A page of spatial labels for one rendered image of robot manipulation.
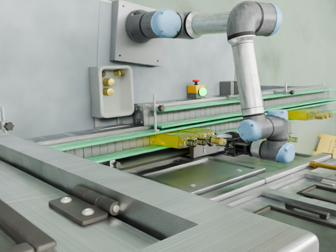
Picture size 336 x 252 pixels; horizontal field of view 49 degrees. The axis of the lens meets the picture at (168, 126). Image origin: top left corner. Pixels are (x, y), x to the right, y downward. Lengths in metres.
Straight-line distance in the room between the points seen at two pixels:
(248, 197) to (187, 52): 0.96
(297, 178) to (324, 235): 0.52
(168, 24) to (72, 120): 0.58
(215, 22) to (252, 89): 0.39
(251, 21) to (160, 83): 0.75
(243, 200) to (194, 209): 1.14
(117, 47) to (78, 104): 0.31
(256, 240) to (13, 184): 0.26
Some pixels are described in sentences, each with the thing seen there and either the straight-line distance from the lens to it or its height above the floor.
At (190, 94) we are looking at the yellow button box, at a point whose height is 0.78.
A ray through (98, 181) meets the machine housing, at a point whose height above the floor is 1.96.
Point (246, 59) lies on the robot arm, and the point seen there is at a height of 1.45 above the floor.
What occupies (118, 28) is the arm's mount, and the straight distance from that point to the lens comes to 1.72.
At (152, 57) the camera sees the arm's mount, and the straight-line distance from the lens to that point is 1.82.
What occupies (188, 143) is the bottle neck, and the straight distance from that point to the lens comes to 1.57.
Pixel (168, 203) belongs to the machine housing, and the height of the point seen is 2.04.
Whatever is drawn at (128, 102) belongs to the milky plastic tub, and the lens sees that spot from 1.72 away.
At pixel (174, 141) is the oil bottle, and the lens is 1.61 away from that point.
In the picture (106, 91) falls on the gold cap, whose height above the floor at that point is 0.81.
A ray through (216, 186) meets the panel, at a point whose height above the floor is 1.32.
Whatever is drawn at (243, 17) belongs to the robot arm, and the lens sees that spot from 1.31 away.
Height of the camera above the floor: 2.22
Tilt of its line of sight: 48 degrees down
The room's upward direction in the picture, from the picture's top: 98 degrees clockwise
